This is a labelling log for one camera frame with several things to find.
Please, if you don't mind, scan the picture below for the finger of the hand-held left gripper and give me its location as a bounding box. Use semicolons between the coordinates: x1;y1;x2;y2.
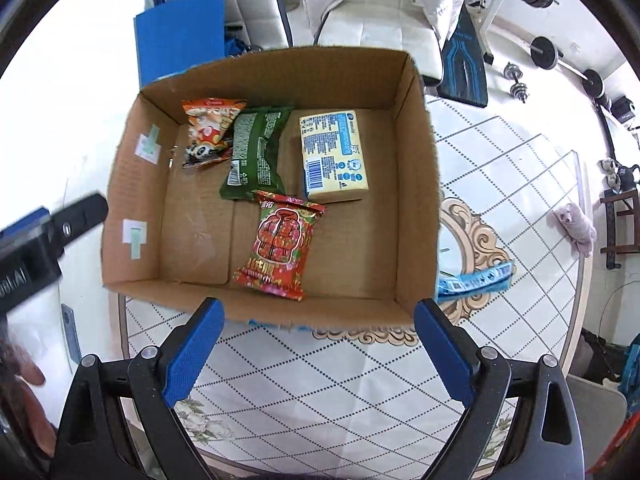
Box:
50;192;109;252

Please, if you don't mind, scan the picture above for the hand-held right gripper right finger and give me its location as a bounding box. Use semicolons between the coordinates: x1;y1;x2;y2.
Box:
414;298;588;480

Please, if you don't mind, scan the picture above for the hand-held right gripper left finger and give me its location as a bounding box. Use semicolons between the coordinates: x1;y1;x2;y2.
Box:
50;297;226;480

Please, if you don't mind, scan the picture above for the light blue packet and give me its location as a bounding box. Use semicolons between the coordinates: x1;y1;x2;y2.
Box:
436;261;516;304

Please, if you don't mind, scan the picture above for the brown cardboard box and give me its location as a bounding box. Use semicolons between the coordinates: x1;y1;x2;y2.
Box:
100;45;443;328

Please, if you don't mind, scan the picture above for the person's left hand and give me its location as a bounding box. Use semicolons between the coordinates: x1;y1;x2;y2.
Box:
17;359;57;458

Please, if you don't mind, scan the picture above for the grey blue phone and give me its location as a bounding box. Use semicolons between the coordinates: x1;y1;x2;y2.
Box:
61;303;81;365

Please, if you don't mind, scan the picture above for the red floral snack packet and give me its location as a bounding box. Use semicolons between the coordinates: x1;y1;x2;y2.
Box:
232;190;327;302

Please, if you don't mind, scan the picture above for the black bag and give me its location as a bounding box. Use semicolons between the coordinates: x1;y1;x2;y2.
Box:
579;327;627;382

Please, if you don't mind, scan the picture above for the orange cartoon snack packet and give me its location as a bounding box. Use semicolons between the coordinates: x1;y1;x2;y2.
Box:
181;98;248;169

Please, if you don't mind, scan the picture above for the grey chair seat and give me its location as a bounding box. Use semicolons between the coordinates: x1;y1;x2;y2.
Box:
565;375;629;472

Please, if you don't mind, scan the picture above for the pale purple cloth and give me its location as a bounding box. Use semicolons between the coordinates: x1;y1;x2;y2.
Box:
547;203;598;259

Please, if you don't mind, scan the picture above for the green snack packet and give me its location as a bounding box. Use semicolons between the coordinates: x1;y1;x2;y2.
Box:
220;106;294;202

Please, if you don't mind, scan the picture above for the blue board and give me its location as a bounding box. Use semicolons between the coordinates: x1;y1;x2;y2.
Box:
133;0;226;87

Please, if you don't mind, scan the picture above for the black wooden shelf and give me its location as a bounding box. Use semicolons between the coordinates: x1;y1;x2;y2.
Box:
599;189;640;269

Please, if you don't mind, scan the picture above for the yellow tissue pack blue label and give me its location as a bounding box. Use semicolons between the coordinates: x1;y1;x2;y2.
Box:
299;109;373;204

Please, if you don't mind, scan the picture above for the dark mug set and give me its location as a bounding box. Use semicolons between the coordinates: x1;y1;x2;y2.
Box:
600;157;640;194

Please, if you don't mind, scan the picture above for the small metal dumbbell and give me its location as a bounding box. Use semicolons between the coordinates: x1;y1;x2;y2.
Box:
504;62;529;104

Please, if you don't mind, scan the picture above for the black blue weight bench pad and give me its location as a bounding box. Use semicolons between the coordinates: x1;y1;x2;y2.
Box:
437;5;489;108

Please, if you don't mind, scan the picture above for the barbell with black plates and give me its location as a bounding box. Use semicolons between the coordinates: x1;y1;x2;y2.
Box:
529;35;614;112

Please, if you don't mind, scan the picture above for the white cushioned seat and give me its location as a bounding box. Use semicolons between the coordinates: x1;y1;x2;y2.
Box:
317;2;444;87

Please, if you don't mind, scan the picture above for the white weight bench frame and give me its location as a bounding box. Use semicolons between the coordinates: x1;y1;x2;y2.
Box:
469;0;526;67

